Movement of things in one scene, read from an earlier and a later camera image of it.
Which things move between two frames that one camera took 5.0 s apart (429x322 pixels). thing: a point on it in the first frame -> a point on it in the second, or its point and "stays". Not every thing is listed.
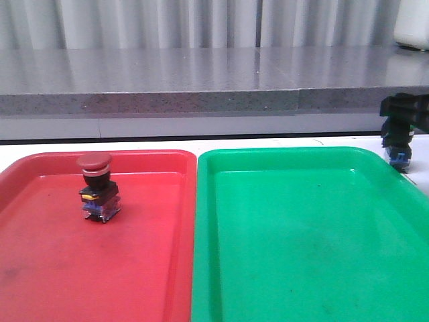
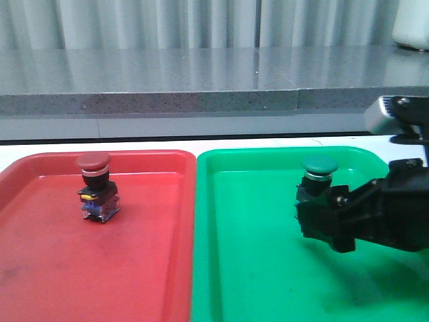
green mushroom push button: x=397 y=133 -> x=318 y=173
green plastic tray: x=308 y=234 stays
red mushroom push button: x=100 y=196 stays
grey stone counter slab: x=195 y=80 stays
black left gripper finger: x=413 y=108 -> x=397 y=210
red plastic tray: x=56 y=265 stays
